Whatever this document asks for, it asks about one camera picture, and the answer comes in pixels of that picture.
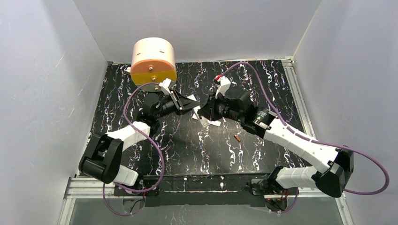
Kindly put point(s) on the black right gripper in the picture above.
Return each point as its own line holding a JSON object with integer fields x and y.
{"x": 213, "y": 108}

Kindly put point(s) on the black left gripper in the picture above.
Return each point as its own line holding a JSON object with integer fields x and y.
{"x": 178, "y": 103}

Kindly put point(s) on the long white rectangular block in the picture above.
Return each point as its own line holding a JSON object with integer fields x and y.
{"x": 202, "y": 120}

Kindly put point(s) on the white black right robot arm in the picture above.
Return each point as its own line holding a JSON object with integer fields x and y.
{"x": 330, "y": 167}

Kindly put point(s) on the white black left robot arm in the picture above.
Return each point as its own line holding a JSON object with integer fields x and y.
{"x": 102, "y": 156}

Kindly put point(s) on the cylindrical drawer box orange front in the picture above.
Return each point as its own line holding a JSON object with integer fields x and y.
{"x": 153, "y": 61}

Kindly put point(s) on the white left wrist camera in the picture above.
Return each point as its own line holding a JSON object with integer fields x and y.
{"x": 164, "y": 85}

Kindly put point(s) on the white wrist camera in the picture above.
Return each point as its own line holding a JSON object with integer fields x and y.
{"x": 164, "y": 85}
{"x": 223, "y": 84}

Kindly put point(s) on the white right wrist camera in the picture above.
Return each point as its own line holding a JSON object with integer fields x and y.
{"x": 223, "y": 84}

